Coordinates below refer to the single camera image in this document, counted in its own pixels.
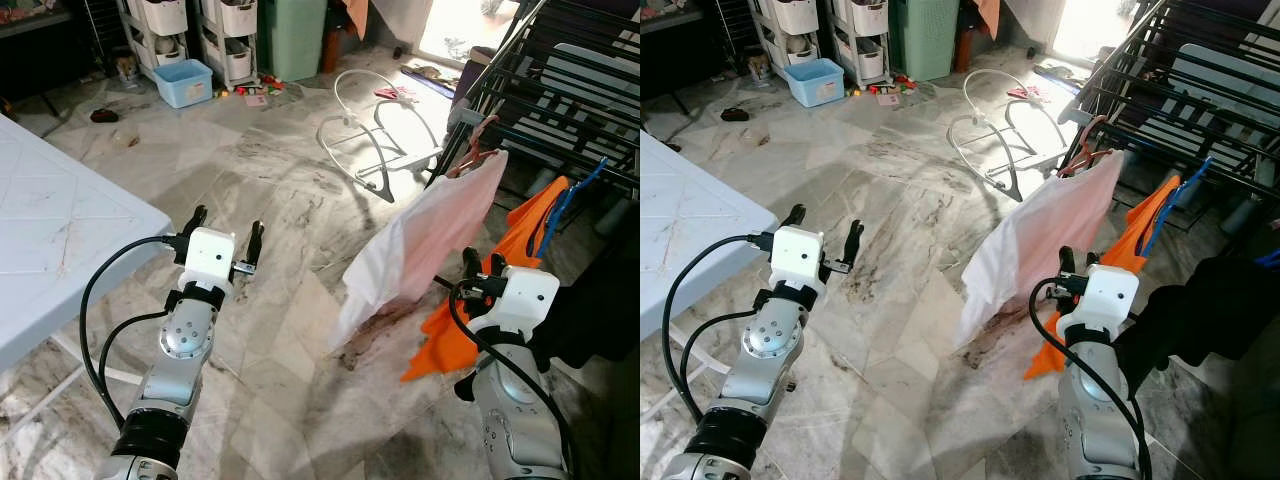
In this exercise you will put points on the orange shirt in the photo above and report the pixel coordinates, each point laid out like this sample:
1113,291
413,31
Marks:
520,240
1145,235

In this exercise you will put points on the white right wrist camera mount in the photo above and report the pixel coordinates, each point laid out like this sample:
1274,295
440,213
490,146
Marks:
1105,295
525,295

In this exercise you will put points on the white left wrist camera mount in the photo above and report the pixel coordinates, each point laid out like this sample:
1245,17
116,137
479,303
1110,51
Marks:
210,255
797,255

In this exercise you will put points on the glass jar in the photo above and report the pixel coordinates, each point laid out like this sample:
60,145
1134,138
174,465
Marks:
127,70
760,70

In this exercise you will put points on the light blue plastic bin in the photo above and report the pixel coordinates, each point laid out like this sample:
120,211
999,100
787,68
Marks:
815,85
185,85

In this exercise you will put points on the dark purple sofa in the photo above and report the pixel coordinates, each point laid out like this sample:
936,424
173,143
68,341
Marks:
478,70

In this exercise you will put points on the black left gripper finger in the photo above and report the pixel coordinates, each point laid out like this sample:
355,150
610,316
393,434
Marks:
854,240
795,215
197,218
256,240

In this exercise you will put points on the blue plastic hanger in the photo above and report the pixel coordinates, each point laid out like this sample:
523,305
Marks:
556,212
1162,215

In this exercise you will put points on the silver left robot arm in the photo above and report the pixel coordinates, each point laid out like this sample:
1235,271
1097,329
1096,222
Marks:
185,335
770,335

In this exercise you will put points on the peach hanging towel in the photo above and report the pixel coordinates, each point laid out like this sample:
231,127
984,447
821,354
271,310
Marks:
988,15
356,15

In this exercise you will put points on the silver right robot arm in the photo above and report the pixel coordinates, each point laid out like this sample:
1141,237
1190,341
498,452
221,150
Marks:
1090,400
505,400

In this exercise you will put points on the green laundry basket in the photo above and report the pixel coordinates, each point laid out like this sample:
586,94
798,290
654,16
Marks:
292,40
925,40

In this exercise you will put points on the black clothes drying rack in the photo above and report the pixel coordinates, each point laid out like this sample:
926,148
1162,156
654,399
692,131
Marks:
590,22
1220,25

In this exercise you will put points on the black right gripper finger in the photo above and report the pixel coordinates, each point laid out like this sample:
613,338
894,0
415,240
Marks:
1091,261
471,262
1067,260
497,264

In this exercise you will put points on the pink floor cloth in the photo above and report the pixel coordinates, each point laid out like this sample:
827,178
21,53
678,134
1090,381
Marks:
1028,94
395,94

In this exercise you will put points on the small pink box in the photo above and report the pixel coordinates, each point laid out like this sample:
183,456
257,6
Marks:
255,100
888,99

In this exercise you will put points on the white plastic folding table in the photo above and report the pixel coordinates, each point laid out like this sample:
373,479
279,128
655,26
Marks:
60,230
690,230

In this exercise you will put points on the blue door mat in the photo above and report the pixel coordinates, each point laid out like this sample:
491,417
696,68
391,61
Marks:
1058,75
430,82

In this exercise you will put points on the pink red plastic hanger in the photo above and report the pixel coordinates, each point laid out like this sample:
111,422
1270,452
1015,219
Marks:
1085,160
470,163

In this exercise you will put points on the white baby bouncer frame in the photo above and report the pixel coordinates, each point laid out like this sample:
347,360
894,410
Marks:
1012,185
383,185

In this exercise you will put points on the small dark brown object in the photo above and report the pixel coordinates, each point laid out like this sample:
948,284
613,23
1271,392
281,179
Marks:
735,114
104,115

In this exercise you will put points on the white pink shirt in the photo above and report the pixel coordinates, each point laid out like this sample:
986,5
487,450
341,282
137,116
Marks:
1040,235
430,240

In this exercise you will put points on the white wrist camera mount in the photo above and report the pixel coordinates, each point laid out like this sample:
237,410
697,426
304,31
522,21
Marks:
210,255
797,255
525,295
1105,295

